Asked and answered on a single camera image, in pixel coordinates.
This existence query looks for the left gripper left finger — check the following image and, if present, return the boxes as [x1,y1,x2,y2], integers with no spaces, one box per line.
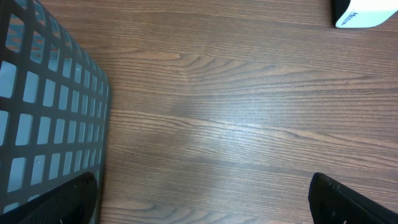
[1,172,98,224]

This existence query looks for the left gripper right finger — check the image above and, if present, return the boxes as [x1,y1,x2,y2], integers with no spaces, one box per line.
[308,172,397,224]

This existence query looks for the white barcode scanner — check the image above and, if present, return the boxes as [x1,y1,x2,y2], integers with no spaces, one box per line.
[333,0,397,29]

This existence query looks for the grey plastic basket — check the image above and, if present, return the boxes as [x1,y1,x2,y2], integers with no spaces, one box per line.
[1,0,112,213]

